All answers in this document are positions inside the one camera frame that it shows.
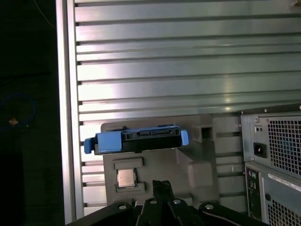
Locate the blue floor cable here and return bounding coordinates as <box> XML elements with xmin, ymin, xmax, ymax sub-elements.
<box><xmin>0</xmin><ymin>93</ymin><xmax>37</xmax><ymax>129</ymax></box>

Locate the grey power supply unit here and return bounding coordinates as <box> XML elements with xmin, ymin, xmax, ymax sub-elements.
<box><xmin>241</xmin><ymin>110</ymin><xmax>301</xmax><ymax>176</ymax></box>

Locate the silver CPU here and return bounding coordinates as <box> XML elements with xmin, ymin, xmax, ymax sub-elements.
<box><xmin>117</xmin><ymin>168</ymin><xmax>138</xmax><ymax>188</ymax></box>

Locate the black PC case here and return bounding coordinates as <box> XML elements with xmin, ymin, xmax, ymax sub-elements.
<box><xmin>237</xmin><ymin>102</ymin><xmax>301</xmax><ymax>226</ymax></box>

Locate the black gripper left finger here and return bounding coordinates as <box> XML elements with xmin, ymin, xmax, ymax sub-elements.
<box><xmin>65</xmin><ymin>180</ymin><xmax>165</xmax><ymax>226</ymax></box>

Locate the hard disk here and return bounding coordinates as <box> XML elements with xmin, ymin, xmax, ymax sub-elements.
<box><xmin>84</xmin><ymin>126</ymin><xmax>190</xmax><ymax>156</ymax></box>

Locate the grey parts rack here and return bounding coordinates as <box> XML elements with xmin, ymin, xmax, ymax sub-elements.
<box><xmin>100</xmin><ymin>114</ymin><xmax>217</xmax><ymax>209</ymax></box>

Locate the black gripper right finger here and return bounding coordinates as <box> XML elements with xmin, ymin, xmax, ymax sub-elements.
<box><xmin>162</xmin><ymin>180</ymin><xmax>269</xmax><ymax>226</ymax></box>

